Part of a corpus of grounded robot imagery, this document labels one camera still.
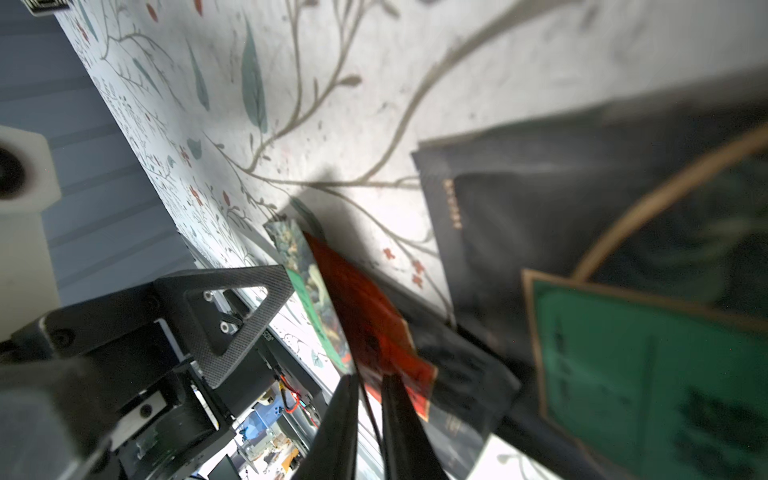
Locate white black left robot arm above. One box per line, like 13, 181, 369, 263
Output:
1, 265, 293, 479

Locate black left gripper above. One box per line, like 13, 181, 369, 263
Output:
1, 265, 294, 479

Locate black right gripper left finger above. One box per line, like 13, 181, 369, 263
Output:
292, 374, 359, 480

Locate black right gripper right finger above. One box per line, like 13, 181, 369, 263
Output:
382, 374, 447, 480

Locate red tea bag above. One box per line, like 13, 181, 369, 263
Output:
304, 232, 522, 480

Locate green tea bag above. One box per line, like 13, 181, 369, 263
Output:
264, 219, 355, 375
412, 67, 767, 479

